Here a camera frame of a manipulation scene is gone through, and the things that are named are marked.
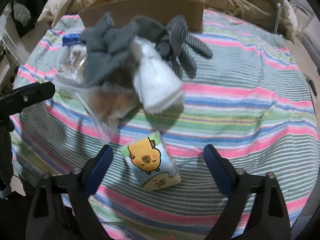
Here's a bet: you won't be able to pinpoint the blue tissue pack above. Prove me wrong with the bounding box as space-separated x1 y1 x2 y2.
62 33 85 46

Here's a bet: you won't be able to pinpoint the grey knitted gloves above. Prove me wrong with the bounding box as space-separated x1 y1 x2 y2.
80 12 168 87

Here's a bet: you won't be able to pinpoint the cartoon capybara tissue pack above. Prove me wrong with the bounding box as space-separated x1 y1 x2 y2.
120 131 182 191

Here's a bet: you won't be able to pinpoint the dark striped grey socks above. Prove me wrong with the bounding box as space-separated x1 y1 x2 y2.
155 15 213 79

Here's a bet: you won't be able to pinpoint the striped colourful bed cloth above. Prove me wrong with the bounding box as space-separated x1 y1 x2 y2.
11 10 319 239

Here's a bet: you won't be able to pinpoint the clear bag with snacks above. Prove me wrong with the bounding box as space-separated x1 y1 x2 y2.
53 45 139 145

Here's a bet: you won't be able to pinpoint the black clothes pile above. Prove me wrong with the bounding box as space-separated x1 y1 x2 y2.
10 0 35 37

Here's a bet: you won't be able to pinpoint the brown cardboard box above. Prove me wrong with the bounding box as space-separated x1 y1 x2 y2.
79 0 204 31

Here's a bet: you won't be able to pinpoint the white sock pair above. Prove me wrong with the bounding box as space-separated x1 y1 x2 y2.
130 36 184 114

